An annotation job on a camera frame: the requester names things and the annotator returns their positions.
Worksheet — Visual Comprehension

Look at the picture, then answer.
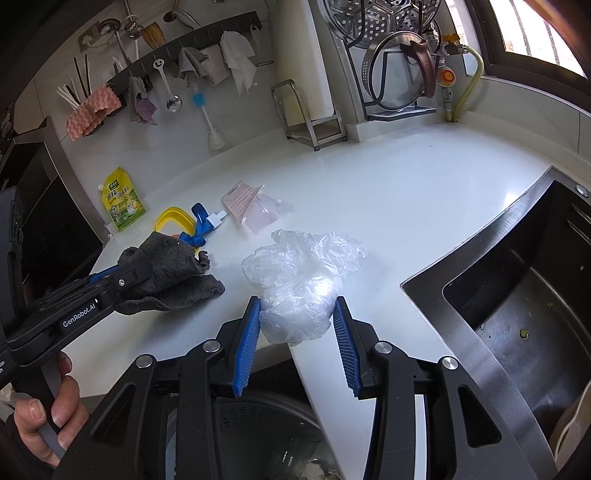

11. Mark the steel steamer tray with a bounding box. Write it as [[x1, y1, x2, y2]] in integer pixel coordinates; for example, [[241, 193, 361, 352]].
[[323, 0, 444, 49]]

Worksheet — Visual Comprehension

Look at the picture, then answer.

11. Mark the black kitchen sink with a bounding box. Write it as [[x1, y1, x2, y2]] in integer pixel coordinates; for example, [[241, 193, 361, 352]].
[[401, 166, 591, 480]]

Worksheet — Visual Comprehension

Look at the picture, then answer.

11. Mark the white hanging cloth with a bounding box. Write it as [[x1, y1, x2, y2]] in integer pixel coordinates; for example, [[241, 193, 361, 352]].
[[219, 30, 257, 97]]

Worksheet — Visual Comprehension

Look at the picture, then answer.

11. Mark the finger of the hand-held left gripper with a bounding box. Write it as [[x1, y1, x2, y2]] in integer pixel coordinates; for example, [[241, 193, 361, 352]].
[[4, 258, 154, 365], [89, 265, 120, 285]]

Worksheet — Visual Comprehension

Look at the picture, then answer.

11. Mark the yellowish gas hose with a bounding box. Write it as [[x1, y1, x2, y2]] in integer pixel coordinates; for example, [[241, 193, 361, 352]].
[[445, 44, 485, 123]]

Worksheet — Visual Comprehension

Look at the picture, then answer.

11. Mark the yellow spout pouch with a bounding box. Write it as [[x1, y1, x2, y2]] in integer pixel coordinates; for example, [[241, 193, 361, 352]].
[[97, 167, 147, 232]]

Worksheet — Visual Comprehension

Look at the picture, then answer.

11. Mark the metal spoon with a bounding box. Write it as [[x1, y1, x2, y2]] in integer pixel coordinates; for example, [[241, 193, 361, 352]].
[[152, 59, 183, 113]]

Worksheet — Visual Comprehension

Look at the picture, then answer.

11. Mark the dark grey cloth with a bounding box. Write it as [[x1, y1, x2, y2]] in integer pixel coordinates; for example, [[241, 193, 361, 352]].
[[113, 231, 226, 315]]

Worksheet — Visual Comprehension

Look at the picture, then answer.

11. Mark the dark framed window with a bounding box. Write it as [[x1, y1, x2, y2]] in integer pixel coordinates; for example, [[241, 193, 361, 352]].
[[466, 0, 591, 88]]

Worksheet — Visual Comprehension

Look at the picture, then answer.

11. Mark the gas valve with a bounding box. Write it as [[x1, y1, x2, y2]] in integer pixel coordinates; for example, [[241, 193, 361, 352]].
[[434, 32, 465, 123]]

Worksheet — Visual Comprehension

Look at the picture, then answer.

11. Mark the glass pot lid brown handle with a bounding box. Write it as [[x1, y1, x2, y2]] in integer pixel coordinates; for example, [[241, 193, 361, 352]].
[[361, 30, 437, 112]]

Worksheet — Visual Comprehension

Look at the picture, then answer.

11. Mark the grey perforated trash bin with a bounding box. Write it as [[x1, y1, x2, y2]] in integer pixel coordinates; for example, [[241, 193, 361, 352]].
[[165, 390, 345, 480]]

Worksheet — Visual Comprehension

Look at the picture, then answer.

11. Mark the white chopsticks bundle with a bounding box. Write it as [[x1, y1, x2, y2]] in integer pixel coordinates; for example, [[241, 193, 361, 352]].
[[56, 83, 81, 109]]

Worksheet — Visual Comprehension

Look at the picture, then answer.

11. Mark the purple grey hanging cloth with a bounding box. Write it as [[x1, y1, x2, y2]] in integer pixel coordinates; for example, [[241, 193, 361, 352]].
[[127, 76, 158, 125]]

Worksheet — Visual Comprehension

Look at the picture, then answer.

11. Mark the dark wall hook rail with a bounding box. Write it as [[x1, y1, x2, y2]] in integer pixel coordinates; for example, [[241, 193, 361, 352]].
[[107, 11, 264, 93]]

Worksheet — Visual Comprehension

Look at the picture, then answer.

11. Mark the black chopsticks pair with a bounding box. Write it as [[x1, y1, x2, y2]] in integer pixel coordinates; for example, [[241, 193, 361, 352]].
[[74, 54, 90, 100]]

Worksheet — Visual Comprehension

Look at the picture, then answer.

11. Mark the clear plastic packet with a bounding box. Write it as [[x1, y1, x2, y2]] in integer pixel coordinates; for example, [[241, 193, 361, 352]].
[[240, 185, 283, 232]]

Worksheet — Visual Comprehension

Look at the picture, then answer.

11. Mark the beige plastic basin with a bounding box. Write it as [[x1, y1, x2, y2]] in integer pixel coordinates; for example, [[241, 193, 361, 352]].
[[551, 392, 591, 467]]

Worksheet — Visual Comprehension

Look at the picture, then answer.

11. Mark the metal cutting board rack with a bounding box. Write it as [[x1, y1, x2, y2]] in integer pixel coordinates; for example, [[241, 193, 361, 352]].
[[270, 79, 348, 152]]

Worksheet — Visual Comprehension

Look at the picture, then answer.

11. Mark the black built-in oven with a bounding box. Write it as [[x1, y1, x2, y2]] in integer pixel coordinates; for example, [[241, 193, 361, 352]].
[[0, 117, 105, 287]]

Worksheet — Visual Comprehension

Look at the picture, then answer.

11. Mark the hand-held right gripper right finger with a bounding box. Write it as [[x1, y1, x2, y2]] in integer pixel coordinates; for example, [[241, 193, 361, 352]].
[[333, 295, 559, 480]]

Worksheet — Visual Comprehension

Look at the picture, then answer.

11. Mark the blue ribbon tag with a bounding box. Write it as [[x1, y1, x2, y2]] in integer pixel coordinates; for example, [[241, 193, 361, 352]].
[[179, 202, 228, 250]]

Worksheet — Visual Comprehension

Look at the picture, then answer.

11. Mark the white blue bottle brush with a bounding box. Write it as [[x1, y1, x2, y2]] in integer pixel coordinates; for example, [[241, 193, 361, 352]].
[[191, 92, 225, 151]]

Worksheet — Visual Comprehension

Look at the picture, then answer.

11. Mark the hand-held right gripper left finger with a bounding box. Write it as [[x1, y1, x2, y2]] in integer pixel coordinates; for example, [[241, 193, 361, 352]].
[[51, 295, 263, 480]]

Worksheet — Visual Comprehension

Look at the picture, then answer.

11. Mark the person's left hand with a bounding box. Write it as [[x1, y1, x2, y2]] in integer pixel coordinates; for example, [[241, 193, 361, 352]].
[[13, 352, 90, 467]]

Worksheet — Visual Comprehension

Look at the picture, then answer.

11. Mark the white cutting board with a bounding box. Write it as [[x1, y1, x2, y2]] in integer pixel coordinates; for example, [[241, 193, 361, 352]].
[[274, 0, 335, 121]]

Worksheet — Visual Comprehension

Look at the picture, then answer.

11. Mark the clear plastic bag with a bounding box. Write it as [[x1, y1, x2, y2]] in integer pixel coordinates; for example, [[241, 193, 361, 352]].
[[241, 229, 368, 347]]

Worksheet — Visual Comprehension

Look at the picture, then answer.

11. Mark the pink printed card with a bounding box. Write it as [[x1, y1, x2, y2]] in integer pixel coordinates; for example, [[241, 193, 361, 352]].
[[221, 183, 259, 217]]

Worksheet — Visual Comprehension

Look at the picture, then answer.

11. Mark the pink wavy cloth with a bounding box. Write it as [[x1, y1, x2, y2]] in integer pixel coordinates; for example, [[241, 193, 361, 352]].
[[65, 85, 122, 139]]

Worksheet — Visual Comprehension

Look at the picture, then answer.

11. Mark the black lid rack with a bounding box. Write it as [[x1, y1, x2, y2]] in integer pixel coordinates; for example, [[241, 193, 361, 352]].
[[344, 37, 437, 121]]

